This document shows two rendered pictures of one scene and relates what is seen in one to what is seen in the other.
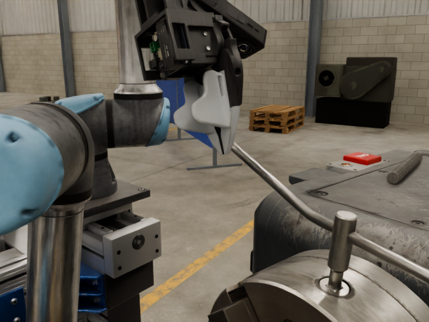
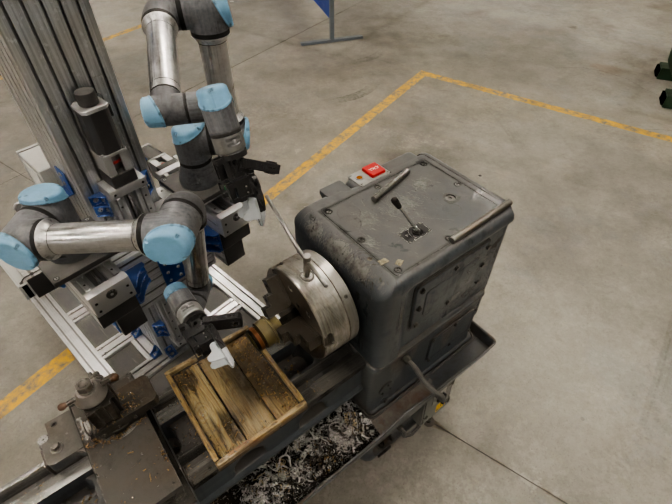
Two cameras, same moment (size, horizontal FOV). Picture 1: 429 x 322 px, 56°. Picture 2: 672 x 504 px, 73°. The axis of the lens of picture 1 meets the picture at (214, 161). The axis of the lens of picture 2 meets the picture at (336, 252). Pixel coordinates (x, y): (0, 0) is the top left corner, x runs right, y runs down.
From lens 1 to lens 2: 87 cm
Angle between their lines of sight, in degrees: 31
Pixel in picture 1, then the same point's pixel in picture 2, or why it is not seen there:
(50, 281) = (193, 258)
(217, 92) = (254, 206)
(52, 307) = (196, 267)
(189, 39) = (238, 193)
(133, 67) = not seen: hidden behind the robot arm
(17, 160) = (179, 244)
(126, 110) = not seen: hidden behind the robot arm
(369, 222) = (339, 238)
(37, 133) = (183, 229)
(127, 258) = (231, 226)
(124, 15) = (209, 73)
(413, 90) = not seen: outside the picture
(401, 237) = (348, 249)
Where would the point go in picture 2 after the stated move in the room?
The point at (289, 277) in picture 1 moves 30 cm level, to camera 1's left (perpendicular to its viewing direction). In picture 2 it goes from (291, 270) to (186, 268)
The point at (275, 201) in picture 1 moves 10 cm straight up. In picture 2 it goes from (303, 215) to (302, 190)
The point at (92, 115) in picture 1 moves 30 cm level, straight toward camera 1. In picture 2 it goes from (198, 140) to (203, 193)
